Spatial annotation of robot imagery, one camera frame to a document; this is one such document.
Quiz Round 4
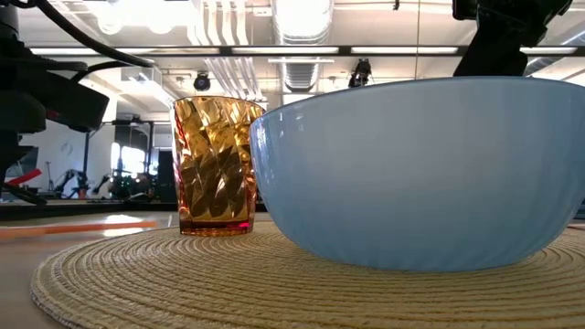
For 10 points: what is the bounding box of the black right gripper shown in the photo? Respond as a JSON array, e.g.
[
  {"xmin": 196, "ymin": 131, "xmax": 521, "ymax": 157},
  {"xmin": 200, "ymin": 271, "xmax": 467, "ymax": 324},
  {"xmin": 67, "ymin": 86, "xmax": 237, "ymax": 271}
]
[{"xmin": 452, "ymin": 17, "xmax": 548, "ymax": 78}]

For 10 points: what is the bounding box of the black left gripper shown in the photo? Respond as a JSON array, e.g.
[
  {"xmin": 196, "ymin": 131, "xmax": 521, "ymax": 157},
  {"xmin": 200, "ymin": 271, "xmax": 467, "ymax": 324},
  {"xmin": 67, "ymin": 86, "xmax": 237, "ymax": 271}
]
[{"xmin": 0, "ymin": 58, "xmax": 111, "ymax": 134}]

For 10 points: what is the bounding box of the orange drinking straw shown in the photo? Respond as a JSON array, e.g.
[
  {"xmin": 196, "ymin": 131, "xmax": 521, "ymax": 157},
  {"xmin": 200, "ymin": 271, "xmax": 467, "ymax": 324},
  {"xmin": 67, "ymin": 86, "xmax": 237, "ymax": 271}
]
[{"xmin": 0, "ymin": 220, "xmax": 159, "ymax": 239}]

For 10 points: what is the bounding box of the light blue bowl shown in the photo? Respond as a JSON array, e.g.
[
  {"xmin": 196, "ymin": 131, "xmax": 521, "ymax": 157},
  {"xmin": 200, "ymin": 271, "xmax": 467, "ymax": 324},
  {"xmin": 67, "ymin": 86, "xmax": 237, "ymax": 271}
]
[{"xmin": 249, "ymin": 76, "xmax": 585, "ymax": 273}]

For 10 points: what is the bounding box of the amber faceted plastic cup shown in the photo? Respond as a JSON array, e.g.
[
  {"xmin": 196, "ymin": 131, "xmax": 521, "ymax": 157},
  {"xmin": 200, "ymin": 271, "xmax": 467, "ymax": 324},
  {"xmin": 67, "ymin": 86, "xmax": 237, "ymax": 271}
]
[{"xmin": 172, "ymin": 95, "xmax": 266, "ymax": 238}]

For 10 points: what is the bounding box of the red background bar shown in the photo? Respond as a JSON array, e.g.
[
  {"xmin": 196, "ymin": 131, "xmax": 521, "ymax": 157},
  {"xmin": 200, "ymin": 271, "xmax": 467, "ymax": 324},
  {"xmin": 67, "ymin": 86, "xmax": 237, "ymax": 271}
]
[{"xmin": 6, "ymin": 167, "xmax": 43, "ymax": 187}]

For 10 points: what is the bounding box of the white ceiling air unit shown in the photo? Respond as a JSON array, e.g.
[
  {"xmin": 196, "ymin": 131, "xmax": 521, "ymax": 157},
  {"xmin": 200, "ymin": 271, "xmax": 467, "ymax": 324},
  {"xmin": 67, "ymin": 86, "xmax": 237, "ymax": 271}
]
[{"xmin": 120, "ymin": 66, "xmax": 164, "ymax": 88}]

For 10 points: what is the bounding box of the black oval background object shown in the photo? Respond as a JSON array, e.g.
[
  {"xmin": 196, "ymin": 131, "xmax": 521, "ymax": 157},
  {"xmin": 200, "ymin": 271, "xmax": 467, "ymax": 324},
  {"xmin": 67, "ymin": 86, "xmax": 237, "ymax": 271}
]
[{"xmin": 0, "ymin": 182, "xmax": 48, "ymax": 206}]

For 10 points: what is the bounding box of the black ceiling spotlight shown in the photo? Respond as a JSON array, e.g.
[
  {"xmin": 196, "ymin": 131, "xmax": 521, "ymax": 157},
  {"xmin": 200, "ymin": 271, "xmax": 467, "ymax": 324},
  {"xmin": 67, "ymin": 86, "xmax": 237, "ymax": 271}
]
[
  {"xmin": 347, "ymin": 58, "xmax": 374, "ymax": 89},
  {"xmin": 192, "ymin": 71, "xmax": 212, "ymax": 92}
]

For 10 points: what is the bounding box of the dark background cabinet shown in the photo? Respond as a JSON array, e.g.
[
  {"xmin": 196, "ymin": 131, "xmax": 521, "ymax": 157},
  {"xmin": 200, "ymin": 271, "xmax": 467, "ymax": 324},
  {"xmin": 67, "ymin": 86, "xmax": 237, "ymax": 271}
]
[{"xmin": 157, "ymin": 149, "xmax": 178, "ymax": 204}]

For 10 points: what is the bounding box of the black ceiling light bar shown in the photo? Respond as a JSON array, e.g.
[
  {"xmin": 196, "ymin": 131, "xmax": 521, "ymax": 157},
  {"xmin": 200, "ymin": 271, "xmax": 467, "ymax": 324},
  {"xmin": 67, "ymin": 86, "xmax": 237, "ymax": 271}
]
[{"xmin": 27, "ymin": 44, "xmax": 585, "ymax": 58}]

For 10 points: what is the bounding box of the round woven straw placemat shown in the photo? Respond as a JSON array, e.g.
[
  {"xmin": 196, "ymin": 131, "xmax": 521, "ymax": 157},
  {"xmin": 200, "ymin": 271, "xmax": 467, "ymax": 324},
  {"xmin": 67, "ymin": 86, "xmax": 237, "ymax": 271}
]
[{"xmin": 30, "ymin": 221, "xmax": 585, "ymax": 329}]

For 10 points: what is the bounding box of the black background post frame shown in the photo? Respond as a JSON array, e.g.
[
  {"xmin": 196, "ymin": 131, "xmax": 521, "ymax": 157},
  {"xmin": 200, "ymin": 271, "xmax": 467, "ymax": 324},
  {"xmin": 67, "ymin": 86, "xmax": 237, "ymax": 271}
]
[{"xmin": 81, "ymin": 119, "xmax": 155, "ymax": 184}]

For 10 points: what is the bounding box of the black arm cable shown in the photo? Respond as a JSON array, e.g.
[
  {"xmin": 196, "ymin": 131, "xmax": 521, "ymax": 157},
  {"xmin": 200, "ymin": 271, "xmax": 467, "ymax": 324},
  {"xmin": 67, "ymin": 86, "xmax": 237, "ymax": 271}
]
[{"xmin": 35, "ymin": 0, "xmax": 155, "ymax": 84}]

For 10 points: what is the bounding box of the black metal table frame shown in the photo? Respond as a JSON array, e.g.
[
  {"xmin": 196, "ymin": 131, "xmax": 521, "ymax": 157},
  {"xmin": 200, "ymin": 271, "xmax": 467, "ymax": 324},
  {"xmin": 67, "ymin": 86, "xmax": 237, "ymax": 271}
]
[{"xmin": 0, "ymin": 199, "xmax": 275, "ymax": 221}]

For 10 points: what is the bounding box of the silver ceiling air duct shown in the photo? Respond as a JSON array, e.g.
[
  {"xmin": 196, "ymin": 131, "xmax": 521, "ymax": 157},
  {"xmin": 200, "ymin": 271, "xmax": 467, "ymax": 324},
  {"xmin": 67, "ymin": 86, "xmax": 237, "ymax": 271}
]
[{"xmin": 271, "ymin": 0, "xmax": 335, "ymax": 92}]

